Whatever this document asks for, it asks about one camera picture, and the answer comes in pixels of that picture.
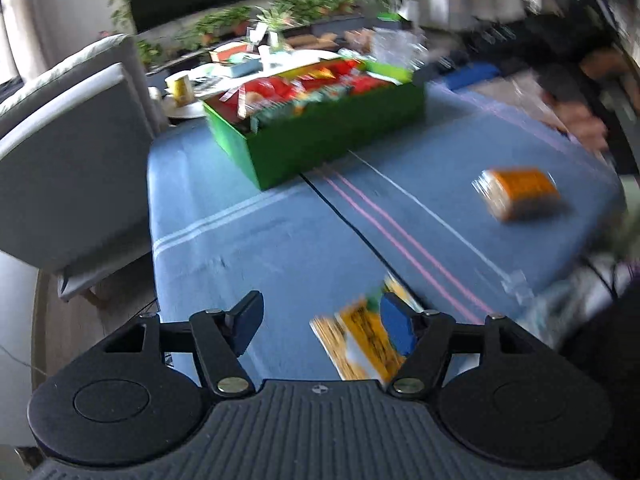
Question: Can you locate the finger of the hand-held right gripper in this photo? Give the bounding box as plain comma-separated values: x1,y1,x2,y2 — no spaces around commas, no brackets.
425,50,503,92

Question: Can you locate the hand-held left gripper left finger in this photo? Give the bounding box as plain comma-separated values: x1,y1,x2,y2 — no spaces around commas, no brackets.
100,291,265,400

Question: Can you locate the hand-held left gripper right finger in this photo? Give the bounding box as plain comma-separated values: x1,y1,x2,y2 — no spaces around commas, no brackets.
380,291,536,401

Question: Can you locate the yellow white snack packet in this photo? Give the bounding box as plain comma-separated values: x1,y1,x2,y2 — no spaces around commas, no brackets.
310,275,426,383

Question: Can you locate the green cardboard box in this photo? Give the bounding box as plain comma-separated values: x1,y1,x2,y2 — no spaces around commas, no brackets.
202,57,426,191

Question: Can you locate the green snack packet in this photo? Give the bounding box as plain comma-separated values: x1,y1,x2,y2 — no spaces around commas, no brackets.
250,85,351,128

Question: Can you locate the person's right hand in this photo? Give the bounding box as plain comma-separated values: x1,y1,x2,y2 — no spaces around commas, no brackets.
562,49,637,150

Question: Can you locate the glass pitcher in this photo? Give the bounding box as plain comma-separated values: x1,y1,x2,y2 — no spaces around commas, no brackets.
372,27,426,68

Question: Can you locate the blue striped tablecloth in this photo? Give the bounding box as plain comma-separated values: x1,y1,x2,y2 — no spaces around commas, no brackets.
147,80,626,391

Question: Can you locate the orange snack packet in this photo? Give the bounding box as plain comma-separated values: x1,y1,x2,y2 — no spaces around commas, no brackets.
472,166,568,223

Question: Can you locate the potted pothos plant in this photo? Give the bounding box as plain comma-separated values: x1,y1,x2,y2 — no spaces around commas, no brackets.
195,7,251,43
295,0,351,17

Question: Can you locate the clear plastic bag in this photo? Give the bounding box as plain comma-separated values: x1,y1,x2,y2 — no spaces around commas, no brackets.
500,220,640,346

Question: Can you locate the spider plant in vase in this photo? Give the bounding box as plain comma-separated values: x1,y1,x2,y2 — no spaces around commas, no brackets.
247,7,296,53

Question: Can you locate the person's dark clothing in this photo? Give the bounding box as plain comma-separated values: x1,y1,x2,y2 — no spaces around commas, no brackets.
547,260,640,480

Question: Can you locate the blue basket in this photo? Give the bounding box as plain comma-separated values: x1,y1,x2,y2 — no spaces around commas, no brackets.
222,55,263,78

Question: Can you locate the white coffee table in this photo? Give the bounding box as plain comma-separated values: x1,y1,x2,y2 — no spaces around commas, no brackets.
150,50,346,121

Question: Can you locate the yellow can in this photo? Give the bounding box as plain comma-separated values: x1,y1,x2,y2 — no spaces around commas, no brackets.
165,71,196,107

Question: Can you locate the grey armchair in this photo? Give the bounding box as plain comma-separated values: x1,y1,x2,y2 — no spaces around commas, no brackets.
0,34,168,301

